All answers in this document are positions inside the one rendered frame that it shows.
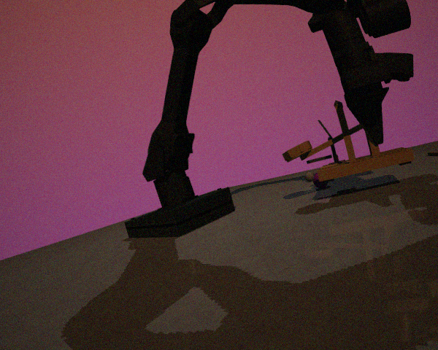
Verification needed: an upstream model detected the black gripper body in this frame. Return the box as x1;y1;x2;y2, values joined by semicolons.
331;37;393;107

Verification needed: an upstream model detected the wooden toy catapult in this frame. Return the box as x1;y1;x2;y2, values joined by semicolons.
283;101;414;182

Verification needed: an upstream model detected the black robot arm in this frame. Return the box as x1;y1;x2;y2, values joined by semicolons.
143;0;414;211

